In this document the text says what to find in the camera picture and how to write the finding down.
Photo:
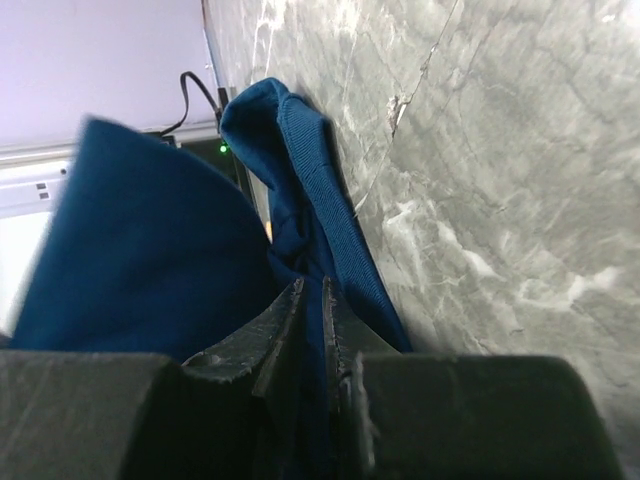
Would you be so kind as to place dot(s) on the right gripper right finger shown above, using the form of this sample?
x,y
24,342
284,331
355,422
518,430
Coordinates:
x,y
401,415

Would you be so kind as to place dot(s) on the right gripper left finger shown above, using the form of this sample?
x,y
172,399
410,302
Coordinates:
x,y
229,412

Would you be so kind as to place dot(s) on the blue polo t shirt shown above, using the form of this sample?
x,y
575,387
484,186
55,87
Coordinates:
x,y
153,250

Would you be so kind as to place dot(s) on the aluminium frame rail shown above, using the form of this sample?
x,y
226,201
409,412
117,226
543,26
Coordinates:
x,y
32,178

